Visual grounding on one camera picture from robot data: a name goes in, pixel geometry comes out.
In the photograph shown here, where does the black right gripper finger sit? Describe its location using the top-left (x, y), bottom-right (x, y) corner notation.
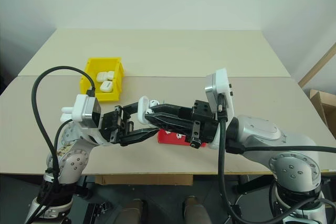
top-left (144, 114), bottom-right (194, 143)
top-left (151, 102), bottom-right (197, 118)

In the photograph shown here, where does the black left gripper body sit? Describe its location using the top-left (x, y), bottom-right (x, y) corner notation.
top-left (101, 105), bottom-right (138, 146)

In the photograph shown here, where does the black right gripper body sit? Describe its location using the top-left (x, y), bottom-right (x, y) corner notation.
top-left (180, 99), bottom-right (219, 150)

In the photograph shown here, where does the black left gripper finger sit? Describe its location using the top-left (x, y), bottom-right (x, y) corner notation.
top-left (121, 101), bottom-right (140, 116)
top-left (119, 127), bottom-right (161, 148)

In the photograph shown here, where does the yellow plastic bin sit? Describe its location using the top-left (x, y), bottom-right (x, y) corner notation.
top-left (78, 56), bottom-right (127, 103)

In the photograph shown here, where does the brown cardboard box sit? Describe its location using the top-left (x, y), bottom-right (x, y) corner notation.
top-left (309, 89), bottom-right (336, 131)

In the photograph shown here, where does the red tray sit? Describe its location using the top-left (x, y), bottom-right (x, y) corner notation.
top-left (156, 129), bottom-right (208, 148)

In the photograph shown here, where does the black table leg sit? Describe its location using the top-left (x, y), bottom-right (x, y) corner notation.
top-left (75, 175), bottom-right (92, 200)
top-left (233, 173), bottom-right (274, 194)

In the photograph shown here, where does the dark rounded shape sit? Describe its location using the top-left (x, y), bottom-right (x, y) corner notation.
top-left (182, 195), bottom-right (211, 224)
top-left (122, 198), bottom-right (144, 224)

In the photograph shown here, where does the slanted wooden beam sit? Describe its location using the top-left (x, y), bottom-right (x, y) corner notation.
top-left (299, 49), bottom-right (336, 88)

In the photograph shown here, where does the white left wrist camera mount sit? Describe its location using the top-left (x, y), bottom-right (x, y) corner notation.
top-left (60, 93), bottom-right (103, 131)

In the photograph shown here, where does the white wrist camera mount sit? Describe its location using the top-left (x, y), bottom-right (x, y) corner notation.
top-left (60, 93), bottom-right (103, 131)
top-left (204, 68), bottom-right (235, 150)

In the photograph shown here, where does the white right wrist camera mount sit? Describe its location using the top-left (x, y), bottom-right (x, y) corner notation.
top-left (204, 68), bottom-right (235, 150)

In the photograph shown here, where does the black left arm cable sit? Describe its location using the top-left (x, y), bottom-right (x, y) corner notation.
top-left (25, 65), bottom-right (97, 224)

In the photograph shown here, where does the black floor bracket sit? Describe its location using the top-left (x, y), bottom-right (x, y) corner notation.
top-left (90, 201), bottom-right (111, 214)
top-left (223, 202), bottom-right (243, 224)

